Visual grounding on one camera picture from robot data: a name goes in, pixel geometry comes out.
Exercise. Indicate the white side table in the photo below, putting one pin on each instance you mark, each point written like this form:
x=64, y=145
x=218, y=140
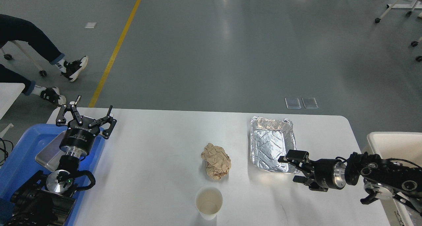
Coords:
x=9, y=92

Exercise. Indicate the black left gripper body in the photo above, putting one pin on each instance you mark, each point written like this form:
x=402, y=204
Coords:
x=79, y=139

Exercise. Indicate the square stainless steel tray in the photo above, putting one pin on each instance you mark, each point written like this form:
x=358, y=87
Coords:
x=50, y=155

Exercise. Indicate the right clear floor plate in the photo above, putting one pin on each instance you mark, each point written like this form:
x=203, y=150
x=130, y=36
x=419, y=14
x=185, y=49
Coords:
x=310, y=103

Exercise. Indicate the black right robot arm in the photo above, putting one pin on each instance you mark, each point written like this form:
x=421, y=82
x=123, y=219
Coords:
x=383, y=178

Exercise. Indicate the white bin at right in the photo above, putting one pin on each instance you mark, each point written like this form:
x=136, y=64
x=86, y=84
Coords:
x=402, y=145

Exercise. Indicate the crumpled brown paper ball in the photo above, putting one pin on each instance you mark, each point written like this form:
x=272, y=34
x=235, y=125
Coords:
x=217, y=161

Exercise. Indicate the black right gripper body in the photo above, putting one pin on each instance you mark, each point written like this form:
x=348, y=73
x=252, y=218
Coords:
x=328, y=173

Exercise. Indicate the person in black sweater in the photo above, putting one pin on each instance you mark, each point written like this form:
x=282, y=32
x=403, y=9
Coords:
x=17, y=29

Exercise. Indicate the white paper cup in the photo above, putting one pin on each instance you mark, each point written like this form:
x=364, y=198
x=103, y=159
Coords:
x=208, y=202

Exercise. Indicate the clear floor plate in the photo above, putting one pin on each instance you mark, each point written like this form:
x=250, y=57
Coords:
x=293, y=103
x=310, y=103

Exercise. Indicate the white rolling cart frame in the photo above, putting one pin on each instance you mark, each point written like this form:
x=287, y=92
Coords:
x=399, y=26

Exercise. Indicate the left clear floor plate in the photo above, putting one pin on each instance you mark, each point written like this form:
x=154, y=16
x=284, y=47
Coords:
x=293, y=103

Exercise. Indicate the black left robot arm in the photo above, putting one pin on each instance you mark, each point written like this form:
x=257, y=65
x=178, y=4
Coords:
x=47, y=199

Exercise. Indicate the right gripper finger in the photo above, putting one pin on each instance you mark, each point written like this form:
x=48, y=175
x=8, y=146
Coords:
x=307, y=181
x=300, y=160

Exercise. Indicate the aluminium foil tray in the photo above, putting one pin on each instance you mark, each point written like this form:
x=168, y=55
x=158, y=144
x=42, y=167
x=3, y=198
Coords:
x=269, y=140

